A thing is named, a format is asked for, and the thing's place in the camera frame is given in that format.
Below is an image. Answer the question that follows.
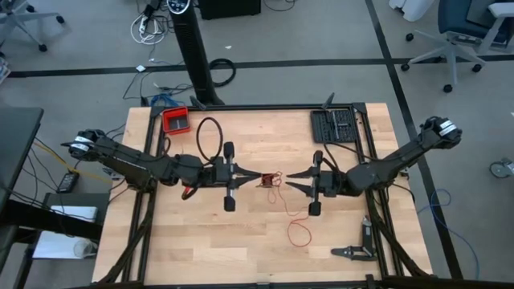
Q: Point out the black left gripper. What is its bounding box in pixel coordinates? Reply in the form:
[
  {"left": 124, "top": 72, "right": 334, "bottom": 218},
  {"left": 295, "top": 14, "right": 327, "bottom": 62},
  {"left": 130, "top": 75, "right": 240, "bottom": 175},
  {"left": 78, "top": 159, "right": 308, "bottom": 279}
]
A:
[{"left": 208, "top": 141, "right": 263, "bottom": 213}]

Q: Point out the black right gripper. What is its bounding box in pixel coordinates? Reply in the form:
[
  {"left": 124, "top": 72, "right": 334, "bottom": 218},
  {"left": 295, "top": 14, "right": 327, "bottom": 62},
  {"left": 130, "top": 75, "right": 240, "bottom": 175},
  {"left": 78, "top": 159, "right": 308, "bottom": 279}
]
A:
[{"left": 285, "top": 150, "right": 345, "bottom": 217}]

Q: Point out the black wire spool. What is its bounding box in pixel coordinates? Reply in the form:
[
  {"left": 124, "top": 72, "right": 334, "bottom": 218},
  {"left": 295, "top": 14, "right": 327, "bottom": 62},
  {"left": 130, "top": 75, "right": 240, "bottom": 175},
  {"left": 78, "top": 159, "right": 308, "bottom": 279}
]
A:
[{"left": 256, "top": 171, "right": 283, "bottom": 189}]

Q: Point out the thin red wire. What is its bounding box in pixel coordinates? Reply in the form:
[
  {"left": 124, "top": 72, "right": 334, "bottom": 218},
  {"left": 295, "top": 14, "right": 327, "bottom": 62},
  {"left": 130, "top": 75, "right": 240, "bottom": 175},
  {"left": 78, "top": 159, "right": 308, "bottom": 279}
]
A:
[{"left": 260, "top": 170, "right": 313, "bottom": 248}]

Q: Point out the black screwdriver bit case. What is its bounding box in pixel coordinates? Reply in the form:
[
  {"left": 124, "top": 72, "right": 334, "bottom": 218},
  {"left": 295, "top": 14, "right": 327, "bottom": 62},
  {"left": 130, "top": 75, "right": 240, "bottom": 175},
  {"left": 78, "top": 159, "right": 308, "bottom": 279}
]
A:
[{"left": 309, "top": 108, "right": 360, "bottom": 145}]

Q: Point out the black clamp tool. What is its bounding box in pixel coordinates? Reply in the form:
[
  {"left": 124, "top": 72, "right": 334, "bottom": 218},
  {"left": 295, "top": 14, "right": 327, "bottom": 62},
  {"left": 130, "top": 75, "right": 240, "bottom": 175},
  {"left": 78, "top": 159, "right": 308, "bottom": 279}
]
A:
[{"left": 329, "top": 215, "right": 380, "bottom": 263}]

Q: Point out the red plastic bin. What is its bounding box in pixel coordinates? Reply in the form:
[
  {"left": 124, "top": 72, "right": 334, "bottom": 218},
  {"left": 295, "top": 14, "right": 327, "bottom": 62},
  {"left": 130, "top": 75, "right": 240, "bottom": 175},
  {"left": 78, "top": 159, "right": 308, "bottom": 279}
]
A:
[{"left": 161, "top": 105, "right": 192, "bottom": 136}]

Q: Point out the black cabinet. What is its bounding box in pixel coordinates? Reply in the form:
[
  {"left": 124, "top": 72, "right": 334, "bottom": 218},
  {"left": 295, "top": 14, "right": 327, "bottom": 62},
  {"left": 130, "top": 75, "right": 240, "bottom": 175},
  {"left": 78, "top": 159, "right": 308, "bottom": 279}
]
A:
[{"left": 198, "top": 0, "right": 263, "bottom": 21}]

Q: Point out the clear plastic cup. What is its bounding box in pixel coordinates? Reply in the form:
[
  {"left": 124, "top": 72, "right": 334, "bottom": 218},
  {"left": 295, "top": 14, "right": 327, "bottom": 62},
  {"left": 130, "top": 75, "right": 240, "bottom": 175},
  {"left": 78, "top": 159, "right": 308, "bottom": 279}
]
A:
[{"left": 72, "top": 238, "right": 99, "bottom": 259}]

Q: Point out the white box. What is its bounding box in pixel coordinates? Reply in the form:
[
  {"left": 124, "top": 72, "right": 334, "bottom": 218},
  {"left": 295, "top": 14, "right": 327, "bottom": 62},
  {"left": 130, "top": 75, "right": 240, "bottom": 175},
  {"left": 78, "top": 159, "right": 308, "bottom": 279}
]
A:
[{"left": 31, "top": 205, "right": 100, "bottom": 260}]

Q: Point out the black power adapter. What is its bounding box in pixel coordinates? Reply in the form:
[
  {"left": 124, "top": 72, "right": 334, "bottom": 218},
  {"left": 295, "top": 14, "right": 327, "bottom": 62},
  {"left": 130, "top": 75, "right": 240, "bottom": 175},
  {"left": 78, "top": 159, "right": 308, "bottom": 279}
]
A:
[{"left": 56, "top": 170, "right": 80, "bottom": 194}]

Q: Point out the white plastic object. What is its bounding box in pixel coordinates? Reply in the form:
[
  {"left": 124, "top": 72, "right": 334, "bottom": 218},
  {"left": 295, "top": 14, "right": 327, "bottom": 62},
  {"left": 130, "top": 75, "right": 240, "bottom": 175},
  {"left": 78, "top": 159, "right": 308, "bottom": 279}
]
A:
[{"left": 388, "top": 0, "right": 435, "bottom": 23}]

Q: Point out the blue and white office chair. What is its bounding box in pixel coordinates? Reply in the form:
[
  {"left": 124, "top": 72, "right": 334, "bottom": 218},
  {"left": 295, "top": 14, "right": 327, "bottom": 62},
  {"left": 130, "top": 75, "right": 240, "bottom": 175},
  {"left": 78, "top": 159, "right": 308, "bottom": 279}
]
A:
[{"left": 400, "top": 0, "right": 514, "bottom": 94}]

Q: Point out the black desk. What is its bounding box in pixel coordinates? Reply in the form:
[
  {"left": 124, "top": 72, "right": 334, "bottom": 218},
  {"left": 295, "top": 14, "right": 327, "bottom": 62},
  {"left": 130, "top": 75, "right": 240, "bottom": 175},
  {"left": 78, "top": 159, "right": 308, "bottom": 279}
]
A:
[{"left": 0, "top": 106, "right": 45, "bottom": 210}]

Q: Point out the person's shoe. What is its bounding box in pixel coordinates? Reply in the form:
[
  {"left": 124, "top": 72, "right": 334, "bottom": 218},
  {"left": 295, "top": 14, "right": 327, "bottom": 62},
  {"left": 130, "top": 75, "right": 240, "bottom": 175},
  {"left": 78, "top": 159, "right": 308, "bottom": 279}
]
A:
[{"left": 0, "top": 55, "right": 12, "bottom": 84}]

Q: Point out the grey office chair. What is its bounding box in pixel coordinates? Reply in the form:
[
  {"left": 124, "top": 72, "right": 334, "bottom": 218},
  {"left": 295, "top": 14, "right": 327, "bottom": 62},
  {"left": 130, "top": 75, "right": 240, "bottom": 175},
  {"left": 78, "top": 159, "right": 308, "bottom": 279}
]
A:
[{"left": 0, "top": 0, "right": 66, "bottom": 53}]

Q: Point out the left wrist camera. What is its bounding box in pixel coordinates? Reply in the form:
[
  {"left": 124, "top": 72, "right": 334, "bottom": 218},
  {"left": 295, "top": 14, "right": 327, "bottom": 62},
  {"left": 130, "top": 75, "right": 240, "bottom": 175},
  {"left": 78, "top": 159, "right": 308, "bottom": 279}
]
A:
[{"left": 209, "top": 166, "right": 228, "bottom": 187}]

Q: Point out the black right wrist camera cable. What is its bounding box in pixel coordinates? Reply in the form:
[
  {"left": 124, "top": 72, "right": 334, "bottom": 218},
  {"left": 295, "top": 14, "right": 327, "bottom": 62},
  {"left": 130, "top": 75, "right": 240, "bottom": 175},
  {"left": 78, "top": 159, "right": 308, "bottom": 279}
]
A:
[{"left": 322, "top": 142, "right": 365, "bottom": 173}]

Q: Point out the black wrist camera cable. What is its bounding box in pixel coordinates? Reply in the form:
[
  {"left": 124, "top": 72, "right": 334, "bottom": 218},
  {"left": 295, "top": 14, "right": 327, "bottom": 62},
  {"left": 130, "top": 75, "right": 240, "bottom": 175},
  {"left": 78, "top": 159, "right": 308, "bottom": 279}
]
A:
[
  {"left": 195, "top": 116, "right": 224, "bottom": 165},
  {"left": 322, "top": 142, "right": 365, "bottom": 173}
]

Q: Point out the black left wrist camera cable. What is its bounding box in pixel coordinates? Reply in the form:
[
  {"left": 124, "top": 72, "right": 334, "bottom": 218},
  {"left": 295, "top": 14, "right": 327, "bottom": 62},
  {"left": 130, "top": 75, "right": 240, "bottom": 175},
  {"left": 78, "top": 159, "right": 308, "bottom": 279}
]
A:
[{"left": 195, "top": 116, "right": 224, "bottom": 165}]

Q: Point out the black aluminium table frame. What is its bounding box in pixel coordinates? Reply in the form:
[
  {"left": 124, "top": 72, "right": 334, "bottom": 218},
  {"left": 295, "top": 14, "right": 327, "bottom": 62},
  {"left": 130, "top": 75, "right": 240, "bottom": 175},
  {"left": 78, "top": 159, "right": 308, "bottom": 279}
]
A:
[{"left": 91, "top": 92, "right": 435, "bottom": 289}]

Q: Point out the black coiled floor cable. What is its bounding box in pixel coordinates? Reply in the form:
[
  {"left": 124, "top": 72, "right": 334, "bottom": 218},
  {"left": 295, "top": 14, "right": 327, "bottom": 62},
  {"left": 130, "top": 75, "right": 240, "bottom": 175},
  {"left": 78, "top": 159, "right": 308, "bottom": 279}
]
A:
[{"left": 208, "top": 57, "right": 238, "bottom": 88}]

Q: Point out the blue network cable bundle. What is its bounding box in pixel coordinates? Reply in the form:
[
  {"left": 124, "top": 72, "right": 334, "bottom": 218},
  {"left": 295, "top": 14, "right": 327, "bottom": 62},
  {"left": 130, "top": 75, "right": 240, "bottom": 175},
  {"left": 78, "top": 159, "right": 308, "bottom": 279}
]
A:
[{"left": 149, "top": 92, "right": 182, "bottom": 108}]

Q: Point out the yellow cable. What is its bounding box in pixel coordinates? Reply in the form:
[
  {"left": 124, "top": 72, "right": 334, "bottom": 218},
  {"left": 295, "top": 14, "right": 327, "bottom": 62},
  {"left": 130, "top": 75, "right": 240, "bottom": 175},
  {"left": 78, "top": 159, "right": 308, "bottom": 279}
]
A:
[{"left": 33, "top": 140, "right": 112, "bottom": 182}]

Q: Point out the white power strip with cables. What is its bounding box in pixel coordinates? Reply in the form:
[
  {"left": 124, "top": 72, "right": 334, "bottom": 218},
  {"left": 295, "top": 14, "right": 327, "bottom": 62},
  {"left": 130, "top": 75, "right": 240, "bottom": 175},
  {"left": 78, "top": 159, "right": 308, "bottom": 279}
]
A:
[{"left": 129, "top": 10, "right": 169, "bottom": 47}]

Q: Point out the long blue floor cable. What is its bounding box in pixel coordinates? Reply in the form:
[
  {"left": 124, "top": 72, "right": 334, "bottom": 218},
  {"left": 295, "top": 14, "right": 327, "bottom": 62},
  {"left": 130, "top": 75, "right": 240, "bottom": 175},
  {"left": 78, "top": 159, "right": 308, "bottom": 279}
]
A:
[{"left": 416, "top": 187, "right": 482, "bottom": 282}]

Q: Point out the black side table frame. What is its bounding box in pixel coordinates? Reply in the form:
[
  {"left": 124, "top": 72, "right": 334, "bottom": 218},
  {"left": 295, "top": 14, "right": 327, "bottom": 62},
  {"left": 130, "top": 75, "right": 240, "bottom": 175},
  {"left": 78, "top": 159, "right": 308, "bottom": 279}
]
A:
[{"left": 0, "top": 192, "right": 112, "bottom": 289}]

